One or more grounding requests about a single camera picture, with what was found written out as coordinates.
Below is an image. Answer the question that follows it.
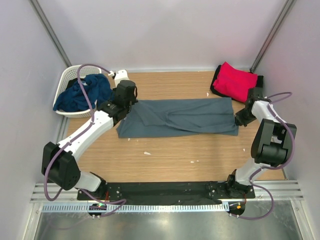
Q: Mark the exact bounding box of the folded black t shirt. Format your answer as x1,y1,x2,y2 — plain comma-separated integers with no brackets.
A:
209,64,265,101

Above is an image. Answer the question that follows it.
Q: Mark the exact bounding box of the grey-blue t shirt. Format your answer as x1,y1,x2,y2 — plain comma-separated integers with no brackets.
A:
116,98,239,138

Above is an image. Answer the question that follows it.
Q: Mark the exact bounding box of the white perforated laundry basket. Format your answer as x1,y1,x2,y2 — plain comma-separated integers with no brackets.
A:
53,65,102,118

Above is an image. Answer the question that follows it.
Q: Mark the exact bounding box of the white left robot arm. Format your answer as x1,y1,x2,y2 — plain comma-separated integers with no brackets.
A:
41,80,138,200

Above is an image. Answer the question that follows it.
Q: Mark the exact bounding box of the white slotted cable duct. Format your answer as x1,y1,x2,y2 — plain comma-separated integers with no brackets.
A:
42,202,229,214

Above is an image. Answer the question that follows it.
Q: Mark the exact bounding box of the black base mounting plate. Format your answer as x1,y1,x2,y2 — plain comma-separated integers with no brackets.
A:
76,181,256,202

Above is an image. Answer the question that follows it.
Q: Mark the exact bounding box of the folded pink t shirt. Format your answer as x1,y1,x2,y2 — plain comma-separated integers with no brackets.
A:
212,61,259,105

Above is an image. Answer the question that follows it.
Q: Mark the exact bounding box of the navy blue t shirt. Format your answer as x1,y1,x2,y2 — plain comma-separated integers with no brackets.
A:
53,73,114,113

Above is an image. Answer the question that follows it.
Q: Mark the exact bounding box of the black garment in basket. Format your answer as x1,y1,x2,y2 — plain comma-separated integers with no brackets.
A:
66,78,87,91

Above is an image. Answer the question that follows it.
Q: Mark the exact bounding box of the left wrist camera housing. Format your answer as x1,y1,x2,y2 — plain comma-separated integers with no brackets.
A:
114,69,129,87

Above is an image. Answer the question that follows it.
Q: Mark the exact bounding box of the aluminium frame rail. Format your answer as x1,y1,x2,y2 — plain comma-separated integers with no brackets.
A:
29,180,304,203

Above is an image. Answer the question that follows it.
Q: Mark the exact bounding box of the left aluminium corner post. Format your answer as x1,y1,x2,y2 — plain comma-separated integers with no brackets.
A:
28,0,72,67

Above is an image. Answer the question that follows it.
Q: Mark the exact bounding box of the aluminium corner post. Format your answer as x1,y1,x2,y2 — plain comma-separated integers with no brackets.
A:
249,0,297,73
28,0,72,67

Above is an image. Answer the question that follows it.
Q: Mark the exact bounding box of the right aluminium corner post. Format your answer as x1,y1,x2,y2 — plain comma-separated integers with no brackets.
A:
249,0,297,73

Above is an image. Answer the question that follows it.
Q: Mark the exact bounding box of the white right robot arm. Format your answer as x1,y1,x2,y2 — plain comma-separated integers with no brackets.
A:
225,87,297,198

